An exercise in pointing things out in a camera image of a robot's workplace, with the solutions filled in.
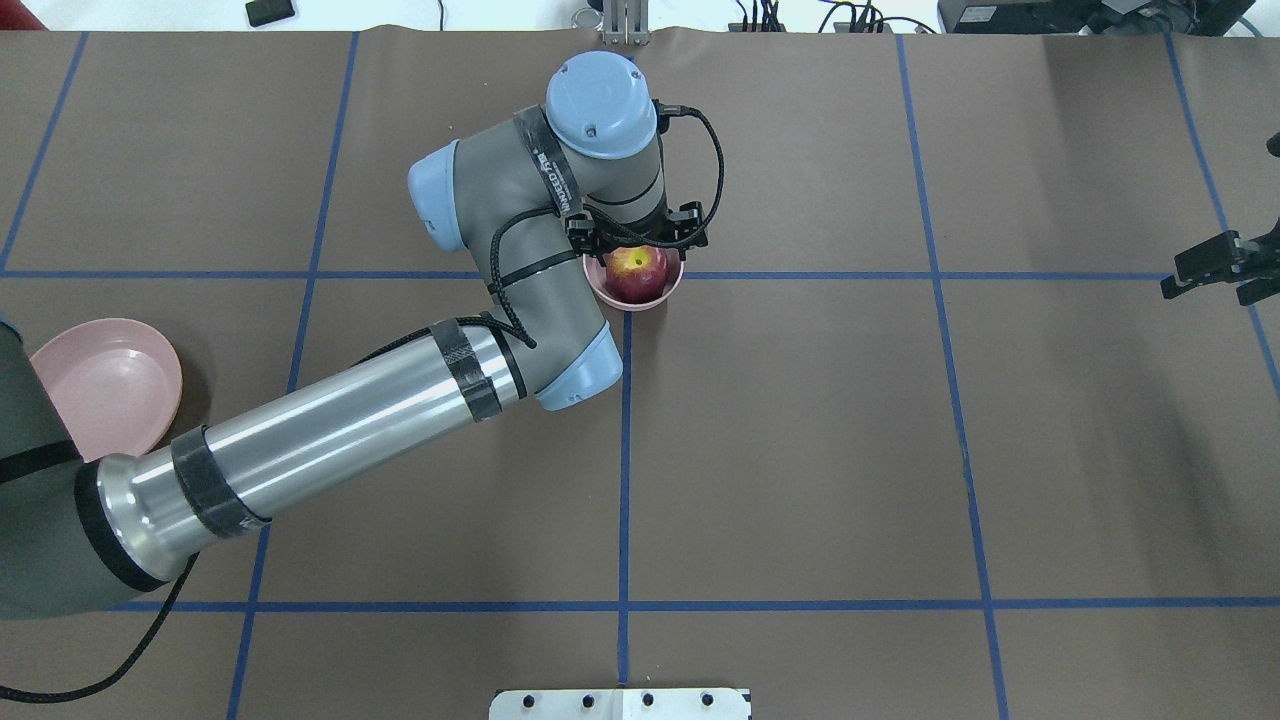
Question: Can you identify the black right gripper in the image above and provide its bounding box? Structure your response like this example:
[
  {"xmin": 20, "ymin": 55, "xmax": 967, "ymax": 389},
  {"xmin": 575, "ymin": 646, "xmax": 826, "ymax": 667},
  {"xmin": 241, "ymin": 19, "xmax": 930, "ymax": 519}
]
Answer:
[{"xmin": 1160, "ymin": 220, "xmax": 1280, "ymax": 307}]

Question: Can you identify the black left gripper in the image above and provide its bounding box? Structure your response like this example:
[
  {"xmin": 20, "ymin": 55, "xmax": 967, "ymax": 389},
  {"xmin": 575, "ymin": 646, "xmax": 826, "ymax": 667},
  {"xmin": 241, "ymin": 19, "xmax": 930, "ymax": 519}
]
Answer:
[{"xmin": 564, "ymin": 201, "xmax": 709, "ymax": 263}]

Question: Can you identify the red apple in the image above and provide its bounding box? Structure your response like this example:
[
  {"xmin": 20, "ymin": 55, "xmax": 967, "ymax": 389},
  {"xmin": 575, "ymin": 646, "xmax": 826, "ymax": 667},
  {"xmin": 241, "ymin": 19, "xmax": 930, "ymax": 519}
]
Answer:
[{"xmin": 605, "ymin": 246, "xmax": 671, "ymax": 305}]

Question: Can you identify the pink bowl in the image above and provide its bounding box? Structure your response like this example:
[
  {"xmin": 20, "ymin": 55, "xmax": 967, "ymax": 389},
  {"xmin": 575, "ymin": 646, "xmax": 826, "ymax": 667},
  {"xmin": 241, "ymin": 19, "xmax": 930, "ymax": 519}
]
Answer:
[{"xmin": 580, "ymin": 246, "xmax": 684, "ymax": 313}]

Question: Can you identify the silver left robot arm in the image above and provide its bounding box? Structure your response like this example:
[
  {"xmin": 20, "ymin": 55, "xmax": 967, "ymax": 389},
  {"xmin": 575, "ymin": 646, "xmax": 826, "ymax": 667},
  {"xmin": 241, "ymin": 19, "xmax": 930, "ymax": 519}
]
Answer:
[{"xmin": 1, "ymin": 51, "xmax": 714, "ymax": 620}]

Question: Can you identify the pink plate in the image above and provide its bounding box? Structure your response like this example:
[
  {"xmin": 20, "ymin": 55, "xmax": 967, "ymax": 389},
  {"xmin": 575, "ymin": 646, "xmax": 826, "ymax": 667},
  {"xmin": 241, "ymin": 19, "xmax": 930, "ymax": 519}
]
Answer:
[{"xmin": 31, "ymin": 318, "xmax": 183, "ymax": 461}]

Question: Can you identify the brown paper table mat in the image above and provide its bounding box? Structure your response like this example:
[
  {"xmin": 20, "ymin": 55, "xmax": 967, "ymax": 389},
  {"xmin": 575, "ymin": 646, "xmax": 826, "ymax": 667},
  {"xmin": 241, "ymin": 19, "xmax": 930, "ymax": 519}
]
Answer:
[{"xmin": 3, "ymin": 27, "xmax": 1277, "ymax": 719}]

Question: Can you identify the small black box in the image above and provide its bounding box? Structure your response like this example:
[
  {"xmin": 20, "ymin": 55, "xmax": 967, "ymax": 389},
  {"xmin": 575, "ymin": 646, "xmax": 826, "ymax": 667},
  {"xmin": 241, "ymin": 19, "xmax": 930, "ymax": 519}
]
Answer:
[{"xmin": 244, "ymin": 0, "xmax": 296, "ymax": 28}]

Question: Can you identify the aluminium frame post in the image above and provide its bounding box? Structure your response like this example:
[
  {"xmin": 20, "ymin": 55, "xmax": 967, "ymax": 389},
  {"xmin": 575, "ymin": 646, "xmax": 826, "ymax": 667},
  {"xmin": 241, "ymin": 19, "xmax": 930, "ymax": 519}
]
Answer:
[{"xmin": 593, "ymin": 0, "xmax": 652, "ymax": 47}]

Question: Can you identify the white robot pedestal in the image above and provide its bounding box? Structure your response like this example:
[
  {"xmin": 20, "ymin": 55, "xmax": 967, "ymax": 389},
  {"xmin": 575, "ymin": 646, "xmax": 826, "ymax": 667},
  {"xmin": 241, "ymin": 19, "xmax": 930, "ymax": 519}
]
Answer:
[{"xmin": 488, "ymin": 687, "xmax": 753, "ymax": 719}]

